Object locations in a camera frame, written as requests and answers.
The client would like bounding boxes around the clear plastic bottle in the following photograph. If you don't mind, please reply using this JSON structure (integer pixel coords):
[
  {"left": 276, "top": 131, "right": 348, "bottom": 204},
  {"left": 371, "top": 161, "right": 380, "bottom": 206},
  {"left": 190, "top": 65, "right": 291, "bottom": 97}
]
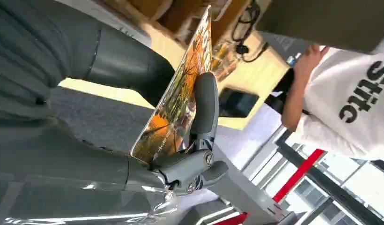
[{"left": 286, "top": 52, "right": 302, "bottom": 68}]

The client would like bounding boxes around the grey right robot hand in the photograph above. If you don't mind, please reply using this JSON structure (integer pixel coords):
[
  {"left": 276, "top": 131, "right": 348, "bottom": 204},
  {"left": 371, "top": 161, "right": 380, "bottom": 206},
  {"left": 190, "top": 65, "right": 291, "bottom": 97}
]
[{"left": 0, "top": 0, "right": 229, "bottom": 225}]

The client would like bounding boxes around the black chair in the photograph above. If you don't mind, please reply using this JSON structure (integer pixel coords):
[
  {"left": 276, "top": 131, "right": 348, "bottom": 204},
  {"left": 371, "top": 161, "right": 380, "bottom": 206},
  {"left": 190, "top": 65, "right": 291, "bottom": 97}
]
[{"left": 264, "top": 67, "right": 306, "bottom": 116}]

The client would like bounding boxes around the black cable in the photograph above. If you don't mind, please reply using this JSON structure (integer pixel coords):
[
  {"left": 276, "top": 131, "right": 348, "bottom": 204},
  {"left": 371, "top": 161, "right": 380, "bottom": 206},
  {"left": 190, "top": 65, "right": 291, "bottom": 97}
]
[{"left": 230, "top": 0, "right": 270, "bottom": 63}]

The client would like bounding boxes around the person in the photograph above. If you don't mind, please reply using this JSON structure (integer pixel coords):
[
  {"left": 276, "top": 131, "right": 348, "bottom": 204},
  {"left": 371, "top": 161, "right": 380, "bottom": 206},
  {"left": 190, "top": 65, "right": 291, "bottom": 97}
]
[{"left": 280, "top": 43, "right": 384, "bottom": 161}]

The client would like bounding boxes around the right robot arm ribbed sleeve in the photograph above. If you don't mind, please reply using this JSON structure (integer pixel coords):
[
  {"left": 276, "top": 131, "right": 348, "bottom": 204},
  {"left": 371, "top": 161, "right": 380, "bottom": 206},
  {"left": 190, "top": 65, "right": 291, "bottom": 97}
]
[{"left": 0, "top": 0, "right": 72, "bottom": 121}]

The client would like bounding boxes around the dark tablet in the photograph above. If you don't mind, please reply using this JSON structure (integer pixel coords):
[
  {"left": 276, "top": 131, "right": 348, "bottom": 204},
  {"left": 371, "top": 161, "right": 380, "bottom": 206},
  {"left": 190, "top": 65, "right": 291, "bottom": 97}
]
[{"left": 218, "top": 87, "right": 260, "bottom": 119}]

